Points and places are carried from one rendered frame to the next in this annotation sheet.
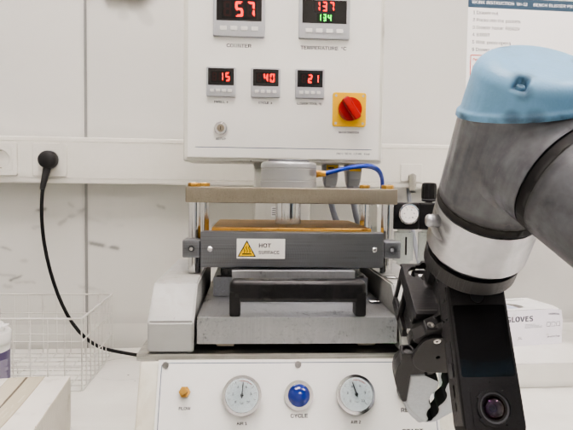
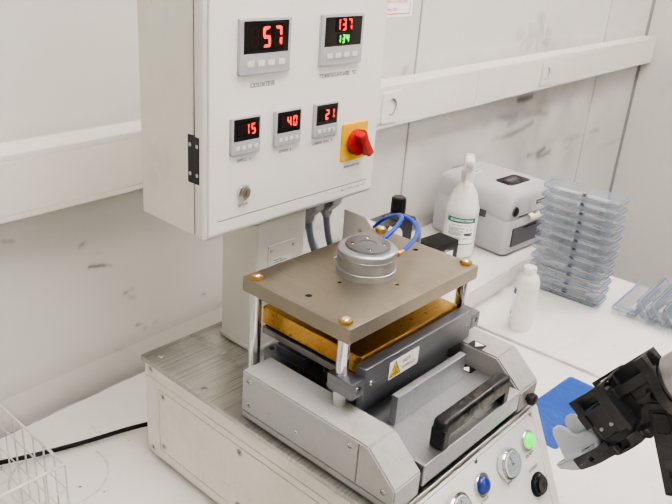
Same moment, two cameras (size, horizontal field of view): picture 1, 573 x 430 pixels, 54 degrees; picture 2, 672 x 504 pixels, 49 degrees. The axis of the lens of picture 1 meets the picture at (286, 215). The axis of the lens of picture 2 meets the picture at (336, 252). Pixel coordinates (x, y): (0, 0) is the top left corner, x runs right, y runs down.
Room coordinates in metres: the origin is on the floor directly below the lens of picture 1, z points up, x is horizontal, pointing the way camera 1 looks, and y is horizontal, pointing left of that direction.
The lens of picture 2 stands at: (0.22, 0.66, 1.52)
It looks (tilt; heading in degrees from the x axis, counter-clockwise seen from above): 24 degrees down; 314
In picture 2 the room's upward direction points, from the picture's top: 4 degrees clockwise
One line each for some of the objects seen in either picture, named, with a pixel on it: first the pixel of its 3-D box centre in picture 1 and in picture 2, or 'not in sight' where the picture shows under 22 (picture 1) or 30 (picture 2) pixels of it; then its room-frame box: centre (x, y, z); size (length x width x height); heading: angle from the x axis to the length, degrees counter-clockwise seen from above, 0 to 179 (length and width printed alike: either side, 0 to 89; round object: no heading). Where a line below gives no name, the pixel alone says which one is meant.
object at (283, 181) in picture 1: (300, 205); (355, 276); (0.83, -0.02, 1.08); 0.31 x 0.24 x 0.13; 94
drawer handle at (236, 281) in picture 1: (298, 297); (472, 408); (0.62, -0.01, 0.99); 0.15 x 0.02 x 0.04; 94
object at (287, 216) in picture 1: (293, 217); (367, 298); (0.80, -0.01, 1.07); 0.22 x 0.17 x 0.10; 94
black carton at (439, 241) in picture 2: not in sight; (435, 252); (1.17, -0.67, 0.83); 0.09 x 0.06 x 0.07; 89
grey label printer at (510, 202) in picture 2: not in sight; (492, 205); (1.20, -0.94, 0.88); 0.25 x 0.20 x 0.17; 0
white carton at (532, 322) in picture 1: (496, 321); not in sight; (1.17, -0.45, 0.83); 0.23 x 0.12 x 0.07; 105
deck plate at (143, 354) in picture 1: (285, 309); (336, 377); (0.83, 0.00, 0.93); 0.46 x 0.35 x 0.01; 4
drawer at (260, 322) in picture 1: (289, 290); (383, 375); (0.75, -0.01, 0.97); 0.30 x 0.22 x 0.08; 4
